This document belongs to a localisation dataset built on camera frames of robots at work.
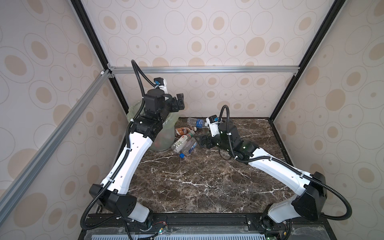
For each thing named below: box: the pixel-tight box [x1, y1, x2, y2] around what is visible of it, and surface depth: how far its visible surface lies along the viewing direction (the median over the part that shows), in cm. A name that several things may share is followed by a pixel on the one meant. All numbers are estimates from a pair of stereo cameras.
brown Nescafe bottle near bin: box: [175, 126, 197, 136], surface depth 108 cm
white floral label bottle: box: [171, 130, 196, 153], surface depth 100 cm
